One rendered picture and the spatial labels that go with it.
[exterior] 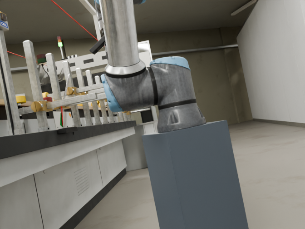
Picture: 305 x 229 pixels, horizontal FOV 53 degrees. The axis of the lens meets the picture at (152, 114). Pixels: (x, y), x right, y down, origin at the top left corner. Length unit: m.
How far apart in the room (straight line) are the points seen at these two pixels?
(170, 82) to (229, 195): 0.46
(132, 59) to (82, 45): 8.21
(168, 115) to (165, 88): 0.10
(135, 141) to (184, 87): 3.37
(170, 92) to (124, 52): 0.23
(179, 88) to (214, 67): 9.69
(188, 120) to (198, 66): 9.39
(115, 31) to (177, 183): 0.54
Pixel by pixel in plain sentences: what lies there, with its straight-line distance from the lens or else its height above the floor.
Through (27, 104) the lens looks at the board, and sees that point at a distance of 1.92.
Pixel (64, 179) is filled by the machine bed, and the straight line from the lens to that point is 2.28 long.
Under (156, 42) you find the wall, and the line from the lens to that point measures 10.00.
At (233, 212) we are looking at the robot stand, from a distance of 1.19.
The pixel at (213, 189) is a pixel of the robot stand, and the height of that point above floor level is 0.37.
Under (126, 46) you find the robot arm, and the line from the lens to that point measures 1.07.
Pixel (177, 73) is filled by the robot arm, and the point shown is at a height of 0.80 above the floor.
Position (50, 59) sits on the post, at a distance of 1.91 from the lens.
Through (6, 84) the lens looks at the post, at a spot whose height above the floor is 0.91.
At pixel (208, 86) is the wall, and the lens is 10.52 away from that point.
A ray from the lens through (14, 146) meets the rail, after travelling 1.30.
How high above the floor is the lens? 0.65
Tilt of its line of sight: 1 degrees up
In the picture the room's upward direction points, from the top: 11 degrees counter-clockwise
